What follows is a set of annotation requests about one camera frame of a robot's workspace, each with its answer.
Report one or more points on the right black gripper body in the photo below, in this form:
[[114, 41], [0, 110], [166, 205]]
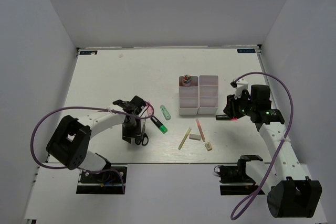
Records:
[[240, 107]]

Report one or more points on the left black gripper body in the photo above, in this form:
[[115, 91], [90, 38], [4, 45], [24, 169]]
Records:
[[131, 130]]

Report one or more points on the black pink highlighter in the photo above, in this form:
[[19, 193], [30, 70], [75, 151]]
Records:
[[224, 117]]

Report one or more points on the black handled scissors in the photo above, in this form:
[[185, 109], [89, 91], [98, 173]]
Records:
[[141, 136]]

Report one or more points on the pink correction tape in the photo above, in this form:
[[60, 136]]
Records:
[[149, 109]]

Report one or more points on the black green highlighter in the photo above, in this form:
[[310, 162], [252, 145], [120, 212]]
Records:
[[159, 124]]

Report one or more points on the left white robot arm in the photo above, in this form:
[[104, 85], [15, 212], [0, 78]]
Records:
[[70, 141]]

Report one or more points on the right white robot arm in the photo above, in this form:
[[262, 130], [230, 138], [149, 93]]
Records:
[[291, 193]]

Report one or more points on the right white organizer tray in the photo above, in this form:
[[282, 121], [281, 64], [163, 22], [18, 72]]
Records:
[[208, 94]]

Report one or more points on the pink pastel pen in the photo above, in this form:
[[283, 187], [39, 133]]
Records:
[[200, 130]]

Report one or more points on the small beige eraser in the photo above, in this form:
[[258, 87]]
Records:
[[208, 146]]

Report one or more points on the grey white eraser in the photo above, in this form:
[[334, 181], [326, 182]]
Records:
[[195, 137]]

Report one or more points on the yellow pastel pen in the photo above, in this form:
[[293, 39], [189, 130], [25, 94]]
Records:
[[184, 138]]

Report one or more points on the left blue table label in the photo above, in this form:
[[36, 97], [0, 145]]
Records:
[[88, 52]]

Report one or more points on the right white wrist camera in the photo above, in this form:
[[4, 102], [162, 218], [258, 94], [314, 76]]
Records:
[[239, 85]]

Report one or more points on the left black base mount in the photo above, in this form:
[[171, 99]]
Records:
[[108, 183]]

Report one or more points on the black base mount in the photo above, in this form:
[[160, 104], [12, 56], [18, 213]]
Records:
[[108, 183], [233, 178]]

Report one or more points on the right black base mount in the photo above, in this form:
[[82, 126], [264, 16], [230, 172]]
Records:
[[233, 178]]

